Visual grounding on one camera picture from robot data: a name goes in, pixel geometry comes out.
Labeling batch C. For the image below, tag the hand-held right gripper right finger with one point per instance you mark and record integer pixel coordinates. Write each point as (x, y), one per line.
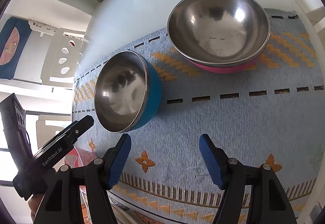
(210, 160)

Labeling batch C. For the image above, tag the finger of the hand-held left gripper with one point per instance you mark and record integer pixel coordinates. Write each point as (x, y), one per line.
(78, 128)

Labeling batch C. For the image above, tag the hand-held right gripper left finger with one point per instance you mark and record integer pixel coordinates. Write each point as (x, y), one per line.
(119, 160)

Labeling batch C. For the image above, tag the blue steel bowl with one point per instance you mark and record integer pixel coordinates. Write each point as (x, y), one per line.
(153, 94)

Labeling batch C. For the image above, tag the person's left hand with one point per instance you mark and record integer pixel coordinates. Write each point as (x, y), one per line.
(35, 206)

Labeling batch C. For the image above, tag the pink round object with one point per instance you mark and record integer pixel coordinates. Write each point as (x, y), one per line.
(81, 158)

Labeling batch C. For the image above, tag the blue woven table mat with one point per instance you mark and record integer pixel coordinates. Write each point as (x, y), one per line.
(215, 117)

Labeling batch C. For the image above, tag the white chair with oval holes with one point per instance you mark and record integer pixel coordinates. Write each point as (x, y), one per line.
(54, 71)

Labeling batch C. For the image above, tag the pink steel bowl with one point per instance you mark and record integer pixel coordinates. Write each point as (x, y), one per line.
(218, 25)

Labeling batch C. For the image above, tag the blue wall picture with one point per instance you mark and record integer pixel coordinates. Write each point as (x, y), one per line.
(15, 46)

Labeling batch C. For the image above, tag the white wall hook rack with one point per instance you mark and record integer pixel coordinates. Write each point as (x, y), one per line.
(42, 24)

